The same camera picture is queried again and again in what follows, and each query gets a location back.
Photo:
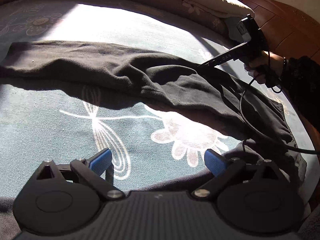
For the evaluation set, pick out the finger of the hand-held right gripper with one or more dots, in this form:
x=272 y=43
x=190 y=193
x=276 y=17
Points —
x=205 y=63

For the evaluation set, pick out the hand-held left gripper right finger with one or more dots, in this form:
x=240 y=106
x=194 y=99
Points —
x=215 y=161

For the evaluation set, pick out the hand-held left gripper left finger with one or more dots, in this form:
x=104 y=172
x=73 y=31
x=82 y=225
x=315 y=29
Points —
x=101 y=161

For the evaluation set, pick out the dark grey pants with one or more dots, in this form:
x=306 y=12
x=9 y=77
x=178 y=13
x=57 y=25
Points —
x=150 y=72

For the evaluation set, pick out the person's right forearm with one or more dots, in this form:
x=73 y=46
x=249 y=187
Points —
x=302 y=80

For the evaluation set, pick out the person's right hand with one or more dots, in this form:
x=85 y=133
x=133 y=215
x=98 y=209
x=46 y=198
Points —
x=257 y=66

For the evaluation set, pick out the wooden headboard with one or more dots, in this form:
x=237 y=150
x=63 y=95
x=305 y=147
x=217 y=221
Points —
x=285 y=22

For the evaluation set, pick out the bed with floral teal sheet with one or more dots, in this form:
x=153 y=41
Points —
x=62 y=127

